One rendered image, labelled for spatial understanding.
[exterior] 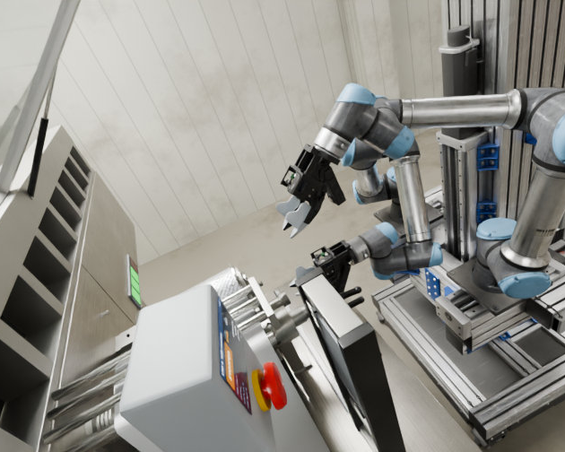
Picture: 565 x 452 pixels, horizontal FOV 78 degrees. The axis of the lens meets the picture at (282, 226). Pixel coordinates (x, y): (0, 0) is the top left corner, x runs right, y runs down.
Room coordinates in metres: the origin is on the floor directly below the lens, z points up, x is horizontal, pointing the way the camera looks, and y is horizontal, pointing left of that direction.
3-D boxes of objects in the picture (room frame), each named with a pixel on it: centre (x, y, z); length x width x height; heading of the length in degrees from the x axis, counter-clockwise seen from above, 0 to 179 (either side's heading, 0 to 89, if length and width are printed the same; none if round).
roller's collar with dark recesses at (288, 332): (0.45, 0.08, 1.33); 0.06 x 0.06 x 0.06; 11
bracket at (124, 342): (0.63, 0.44, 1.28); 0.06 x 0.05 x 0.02; 101
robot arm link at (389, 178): (1.25, -0.55, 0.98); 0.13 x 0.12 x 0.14; 70
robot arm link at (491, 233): (0.75, -0.61, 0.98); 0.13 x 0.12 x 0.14; 162
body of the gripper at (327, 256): (0.80, -0.11, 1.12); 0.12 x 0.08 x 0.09; 101
